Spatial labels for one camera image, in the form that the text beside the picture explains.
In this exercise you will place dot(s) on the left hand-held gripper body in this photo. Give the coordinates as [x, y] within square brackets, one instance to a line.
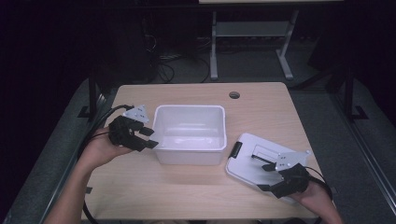
[123, 132]

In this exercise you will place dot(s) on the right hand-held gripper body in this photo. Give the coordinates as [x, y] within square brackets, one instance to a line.
[292, 182]

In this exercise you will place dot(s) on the white plastic storage box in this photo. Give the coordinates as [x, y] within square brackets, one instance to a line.
[190, 155]

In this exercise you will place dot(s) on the person's right hand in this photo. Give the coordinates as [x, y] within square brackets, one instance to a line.
[314, 197]

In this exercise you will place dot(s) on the person's left hand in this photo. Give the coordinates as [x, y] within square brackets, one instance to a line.
[99, 151]

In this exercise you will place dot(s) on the grey metal stand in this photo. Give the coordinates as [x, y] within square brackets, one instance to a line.
[252, 29]

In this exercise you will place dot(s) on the black upright post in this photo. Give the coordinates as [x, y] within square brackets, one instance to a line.
[92, 93]
[349, 93]

